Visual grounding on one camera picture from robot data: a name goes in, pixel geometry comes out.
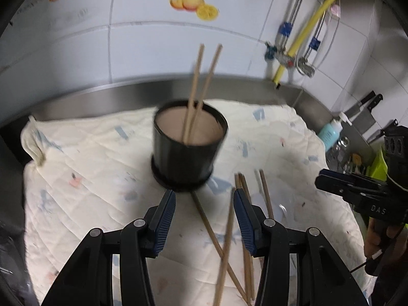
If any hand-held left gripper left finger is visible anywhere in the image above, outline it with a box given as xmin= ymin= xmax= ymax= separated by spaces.
xmin=41 ymin=189 xmax=176 ymax=306

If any green plastic rack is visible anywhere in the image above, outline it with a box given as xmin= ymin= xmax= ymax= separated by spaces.
xmin=366 ymin=147 xmax=389 ymax=180

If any black-handled cleaver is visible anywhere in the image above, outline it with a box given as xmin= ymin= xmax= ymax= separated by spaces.
xmin=353 ymin=94 xmax=384 ymax=135

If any white quilted cloth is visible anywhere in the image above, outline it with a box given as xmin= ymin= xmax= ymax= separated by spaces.
xmin=20 ymin=97 xmax=373 ymax=306

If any person's right hand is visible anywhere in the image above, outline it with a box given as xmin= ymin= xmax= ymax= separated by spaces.
xmin=363 ymin=217 xmax=388 ymax=259

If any plain metal valve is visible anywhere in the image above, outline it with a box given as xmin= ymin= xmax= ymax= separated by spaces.
xmin=296 ymin=56 xmax=317 ymax=78

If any blue pump bottle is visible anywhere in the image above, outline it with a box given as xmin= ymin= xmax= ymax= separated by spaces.
xmin=318 ymin=111 xmax=353 ymax=152

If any slim black-handled knife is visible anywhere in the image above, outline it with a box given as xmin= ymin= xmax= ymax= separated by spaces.
xmin=343 ymin=91 xmax=377 ymax=117

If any yellow gas hose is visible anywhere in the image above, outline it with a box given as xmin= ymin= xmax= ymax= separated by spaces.
xmin=272 ymin=0 xmax=349 ymax=85

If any metal valve with red handle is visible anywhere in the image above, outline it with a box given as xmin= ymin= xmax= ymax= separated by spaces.
xmin=275 ymin=50 xmax=296 ymax=68

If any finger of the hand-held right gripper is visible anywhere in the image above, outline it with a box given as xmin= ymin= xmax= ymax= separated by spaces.
xmin=314 ymin=168 xmax=408 ymax=224

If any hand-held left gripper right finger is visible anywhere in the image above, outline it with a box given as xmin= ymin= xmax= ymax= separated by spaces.
xmin=234 ymin=189 xmax=370 ymax=306

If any long braided metal hose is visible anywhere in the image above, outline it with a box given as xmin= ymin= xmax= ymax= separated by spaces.
xmin=280 ymin=0 xmax=311 ymax=55

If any black chopstick holder cup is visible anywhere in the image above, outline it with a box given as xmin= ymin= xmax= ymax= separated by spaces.
xmin=150 ymin=99 xmax=229 ymax=192

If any short braided metal hose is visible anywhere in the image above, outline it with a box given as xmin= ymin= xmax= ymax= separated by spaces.
xmin=304 ymin=8 xmax=329 ymax=62

